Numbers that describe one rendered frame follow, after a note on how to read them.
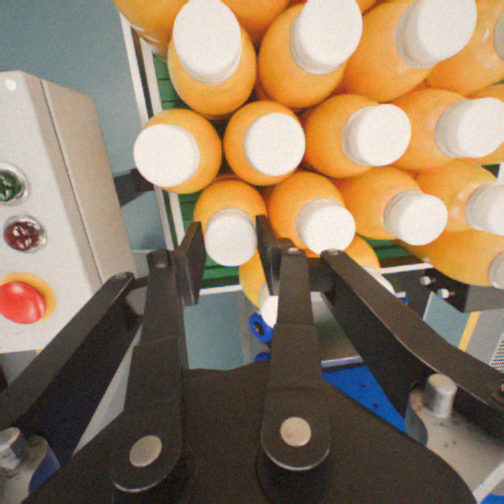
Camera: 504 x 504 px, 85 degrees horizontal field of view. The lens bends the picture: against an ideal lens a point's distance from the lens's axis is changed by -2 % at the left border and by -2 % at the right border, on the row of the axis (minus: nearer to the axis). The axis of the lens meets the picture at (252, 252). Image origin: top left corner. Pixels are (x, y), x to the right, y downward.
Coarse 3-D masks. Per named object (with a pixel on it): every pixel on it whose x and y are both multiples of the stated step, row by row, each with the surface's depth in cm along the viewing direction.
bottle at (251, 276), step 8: (256, 248) 28; (256, 256) 27; (248, 264) 27; (256, 264) 26; (240, 272) 28; (248, 272) 26; (256, 272) 26; (240, 280) 28; (248, 280) 26; (256, 280) 25; (264, 280) 25; (248, 288) 26; (256, 288) 25; (264, 288) 24; (248, 296) 27; (256, 296) 26; (256, 304) 26
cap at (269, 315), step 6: (264, 294) 23; (264, 300) 23; (270, 300) 22; (276, 300) 22; (264, 306) 23; (270, 306) 23; (276, 306) 23; (264, 312) 23; (270, 312) 23; (276, 312) 23; (264, 318) 23; (270, 318) 23; (270, 324) 23
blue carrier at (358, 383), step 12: (324, 372) 38; (336, 372) 37; (348, 372) 37; (360, 372) 37; (336, 384) 35; (348, 384) 35; (360, 384) 35; (372, 384) 35; (360, 396) 33; (372, 396) 33; (384, 396) 33; (372, 408) 32; (384, 408) 32; (396, 420) 30
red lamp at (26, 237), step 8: (8, 224) 18; (16, 224) 18; (24, 224) 19; (8, 232) 18; (16, 232) 18; (24, 232) 19; (32, 232) 19; (8, 240) 18; (16, 240) 19; (24, 240) 19; (32, 240) 19; (16, 248) 19; (24, 248) 19; (32, 248) 19
